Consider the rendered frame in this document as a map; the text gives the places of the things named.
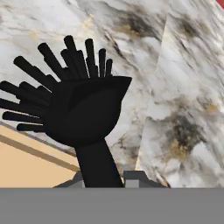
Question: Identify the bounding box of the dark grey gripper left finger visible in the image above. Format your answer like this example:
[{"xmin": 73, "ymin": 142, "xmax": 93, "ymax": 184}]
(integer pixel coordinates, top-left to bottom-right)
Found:
[{"xmin": 52, "ymin": 171, "xmax": 86, "ymax": 188}]

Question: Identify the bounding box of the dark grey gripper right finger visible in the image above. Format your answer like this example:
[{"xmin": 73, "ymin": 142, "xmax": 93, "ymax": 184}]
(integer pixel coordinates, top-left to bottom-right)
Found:
[{"xmin": 122, "ymin": 170, "xmax": 168, "ymax": 188}]

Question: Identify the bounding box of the tan wooden cabinet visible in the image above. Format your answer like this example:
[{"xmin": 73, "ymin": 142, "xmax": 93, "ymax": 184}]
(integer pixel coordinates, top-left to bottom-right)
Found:
[{"xmin": 0, "ymin": 122, "xmax": 81, "ymax": 188}]

